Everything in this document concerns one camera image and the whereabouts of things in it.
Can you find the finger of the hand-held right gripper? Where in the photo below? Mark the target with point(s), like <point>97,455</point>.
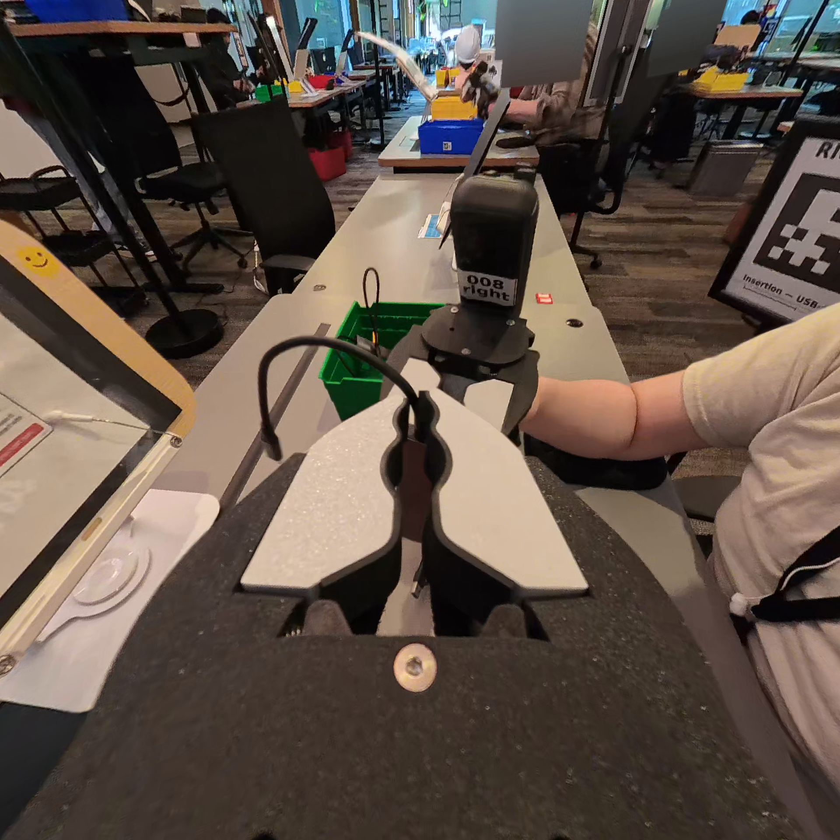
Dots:
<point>420,375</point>
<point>492,401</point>

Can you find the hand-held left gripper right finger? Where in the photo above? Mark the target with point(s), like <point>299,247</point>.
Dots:
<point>505,518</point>

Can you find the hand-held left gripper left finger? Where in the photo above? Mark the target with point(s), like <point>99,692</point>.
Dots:
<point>321,512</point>

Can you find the person's right forearm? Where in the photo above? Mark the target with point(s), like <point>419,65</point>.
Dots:
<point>577,413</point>

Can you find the blue white card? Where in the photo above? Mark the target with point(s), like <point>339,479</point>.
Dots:
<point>432,228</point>

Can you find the green plastic bin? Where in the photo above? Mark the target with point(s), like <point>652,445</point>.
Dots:
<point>348,380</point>

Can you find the black wrist rest pad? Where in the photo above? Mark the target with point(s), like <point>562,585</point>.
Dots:
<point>590,471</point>

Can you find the black office chair with armrests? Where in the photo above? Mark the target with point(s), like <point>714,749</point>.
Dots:
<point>577,177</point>

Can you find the blue plastic bin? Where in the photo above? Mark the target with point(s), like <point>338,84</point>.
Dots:
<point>449,136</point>

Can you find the light wooden desk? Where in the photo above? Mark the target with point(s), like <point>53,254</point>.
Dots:
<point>407,154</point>

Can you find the yellow plastic bin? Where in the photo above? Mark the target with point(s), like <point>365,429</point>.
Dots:
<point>453,108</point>

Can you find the red storage bin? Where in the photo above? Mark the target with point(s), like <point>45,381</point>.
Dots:
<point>328,164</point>

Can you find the clear round suction cup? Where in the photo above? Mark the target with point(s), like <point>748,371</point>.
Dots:
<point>108,577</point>

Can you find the black round-base pole stand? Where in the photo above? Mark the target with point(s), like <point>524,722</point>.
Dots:
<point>187,331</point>

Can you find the black high-back office chair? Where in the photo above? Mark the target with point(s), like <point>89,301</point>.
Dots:
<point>262,177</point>

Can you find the grey metal box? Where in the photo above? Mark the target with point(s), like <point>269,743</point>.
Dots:
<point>725,167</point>

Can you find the wooden backing board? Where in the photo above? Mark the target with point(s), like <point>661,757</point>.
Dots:
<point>131,334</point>

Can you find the wooden framed display board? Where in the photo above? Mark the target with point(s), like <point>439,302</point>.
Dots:
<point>65,459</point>

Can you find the small green bin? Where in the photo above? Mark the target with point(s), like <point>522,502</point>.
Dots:
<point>270,93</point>

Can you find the person's torso in white shirt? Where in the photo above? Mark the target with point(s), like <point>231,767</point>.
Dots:
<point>774,459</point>

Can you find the small yellow bin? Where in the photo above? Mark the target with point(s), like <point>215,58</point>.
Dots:
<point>722,80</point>

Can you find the black framed marker sign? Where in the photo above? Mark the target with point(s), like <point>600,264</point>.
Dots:
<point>787,223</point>

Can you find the wooden desk with black legs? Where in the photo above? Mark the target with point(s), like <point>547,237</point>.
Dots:
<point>754,93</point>

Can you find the red white label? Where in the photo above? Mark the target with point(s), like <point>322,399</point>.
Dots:
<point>23,439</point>

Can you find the black swivel office chair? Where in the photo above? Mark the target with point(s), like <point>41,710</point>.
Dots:
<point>184,177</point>

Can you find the yellow smiley sticker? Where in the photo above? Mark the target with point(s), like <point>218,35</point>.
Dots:
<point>36,261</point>

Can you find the tall wooden desk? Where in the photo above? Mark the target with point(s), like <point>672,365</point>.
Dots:
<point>98,28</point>

